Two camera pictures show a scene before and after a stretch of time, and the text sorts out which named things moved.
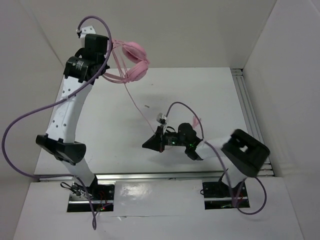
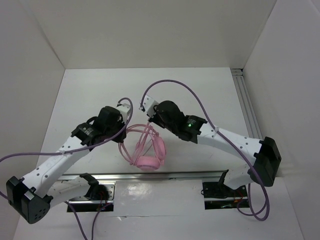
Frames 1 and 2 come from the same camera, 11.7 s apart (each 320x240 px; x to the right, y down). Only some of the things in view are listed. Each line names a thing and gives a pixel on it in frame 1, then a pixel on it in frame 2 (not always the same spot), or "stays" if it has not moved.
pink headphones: [132, 60] → [151, 152]
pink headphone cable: [117, 48] → [147, 127]
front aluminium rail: [145, 176] stays
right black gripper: [155, 142] → [154, 119]
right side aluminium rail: [250, 114] stays
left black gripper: [79, 52] → [122, 135]
